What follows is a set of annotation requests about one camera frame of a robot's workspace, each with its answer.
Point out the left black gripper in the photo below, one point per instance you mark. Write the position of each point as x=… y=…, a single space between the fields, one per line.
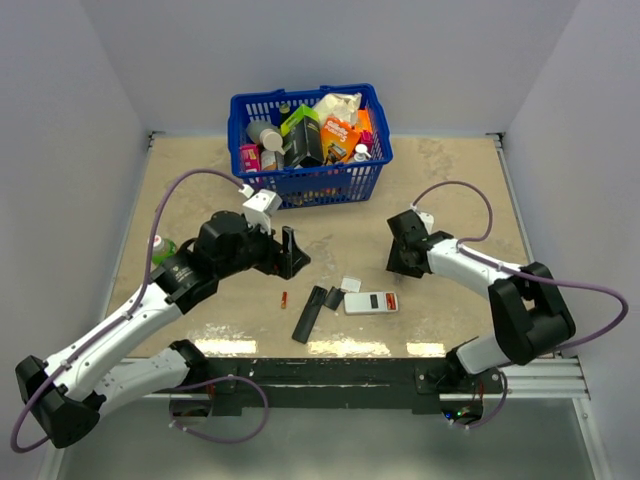
x=275 y=261

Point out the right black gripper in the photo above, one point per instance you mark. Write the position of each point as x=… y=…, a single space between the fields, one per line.
x=395 y=264

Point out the white red remote control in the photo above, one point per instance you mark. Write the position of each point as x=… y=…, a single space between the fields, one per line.
x=369 y=303

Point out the black battery cover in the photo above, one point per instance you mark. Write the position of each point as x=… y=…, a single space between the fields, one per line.
x=334 y=298

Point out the white battery cover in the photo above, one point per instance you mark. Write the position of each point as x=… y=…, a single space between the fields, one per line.
x=350 y=284

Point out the black remote control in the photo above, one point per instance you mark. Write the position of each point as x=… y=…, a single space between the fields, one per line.
x=309 y=314

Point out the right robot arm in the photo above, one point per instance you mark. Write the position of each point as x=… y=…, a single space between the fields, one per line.
x=529 y=314

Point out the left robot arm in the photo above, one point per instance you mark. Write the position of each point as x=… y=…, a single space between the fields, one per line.
x=70 y=391

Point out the orange label bottle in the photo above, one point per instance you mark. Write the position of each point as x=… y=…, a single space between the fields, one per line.
x=271 y=160

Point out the pink packet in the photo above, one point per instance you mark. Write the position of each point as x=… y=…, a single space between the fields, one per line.
x=250 y=158

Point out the blue plastic basket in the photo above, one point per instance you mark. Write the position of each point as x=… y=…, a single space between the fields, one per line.
x=303 y=187

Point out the white pump bottle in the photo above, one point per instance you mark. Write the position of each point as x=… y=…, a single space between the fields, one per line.
x=361 y=153

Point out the black green carton box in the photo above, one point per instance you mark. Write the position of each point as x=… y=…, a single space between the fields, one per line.
x=301 y=133

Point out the orange Gillette razor box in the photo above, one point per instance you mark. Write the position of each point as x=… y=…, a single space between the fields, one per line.
x=339 y=140

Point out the grey white bottle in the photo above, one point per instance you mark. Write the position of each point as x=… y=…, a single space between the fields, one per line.
x=266 y=135

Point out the green orange drink bottle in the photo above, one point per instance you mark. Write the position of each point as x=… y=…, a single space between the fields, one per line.
x=162 y=248

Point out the crumpled white paper bag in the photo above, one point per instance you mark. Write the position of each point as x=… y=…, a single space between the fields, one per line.
x=343 y=107

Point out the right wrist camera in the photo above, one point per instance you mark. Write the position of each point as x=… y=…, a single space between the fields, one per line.
x=427 y=219

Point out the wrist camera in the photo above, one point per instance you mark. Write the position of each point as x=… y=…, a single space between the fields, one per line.
x=427 y=219
x=259 y=208

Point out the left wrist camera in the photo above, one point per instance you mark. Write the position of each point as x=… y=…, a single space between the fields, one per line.
x=259 y=208

